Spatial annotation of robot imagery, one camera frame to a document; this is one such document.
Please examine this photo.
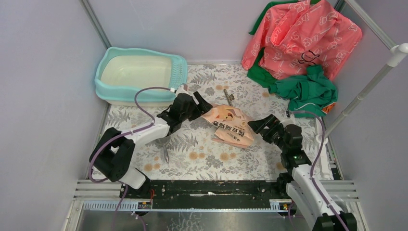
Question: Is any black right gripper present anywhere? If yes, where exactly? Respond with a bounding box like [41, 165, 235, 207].
[247, 114, 288, 152]

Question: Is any pink cat litter bag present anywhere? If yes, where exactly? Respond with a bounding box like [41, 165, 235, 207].
[202, 104, 254, 149]

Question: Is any silver metal scoop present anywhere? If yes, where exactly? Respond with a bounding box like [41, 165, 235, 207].
[156, 136, 170, 164]

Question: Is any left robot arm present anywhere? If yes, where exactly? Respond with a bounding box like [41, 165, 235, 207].
[89, 91, 212, 198]

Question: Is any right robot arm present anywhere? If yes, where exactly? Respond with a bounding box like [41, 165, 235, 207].
[247, 115, 357, 231]

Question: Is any teal litter box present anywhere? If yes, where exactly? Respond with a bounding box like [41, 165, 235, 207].
[94, 47, 188, 107]

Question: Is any floral patterned table mat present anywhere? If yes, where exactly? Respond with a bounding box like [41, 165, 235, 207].
[92, 64, 334, 181]

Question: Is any green cloth garment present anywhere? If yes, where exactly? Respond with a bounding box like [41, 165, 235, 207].
[247, 1, 338, 117]

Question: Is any pink printed garment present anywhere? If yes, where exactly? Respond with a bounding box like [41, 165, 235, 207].
[242, 0, 362, 80]

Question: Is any white pipe rack stand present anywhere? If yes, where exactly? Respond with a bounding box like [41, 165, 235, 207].
[316, 43, 408, 180]

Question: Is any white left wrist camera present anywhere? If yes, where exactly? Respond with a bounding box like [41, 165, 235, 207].
[170, 84, 189, 96]

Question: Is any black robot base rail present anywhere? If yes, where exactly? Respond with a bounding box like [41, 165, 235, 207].
[119, 180, 292, 209]

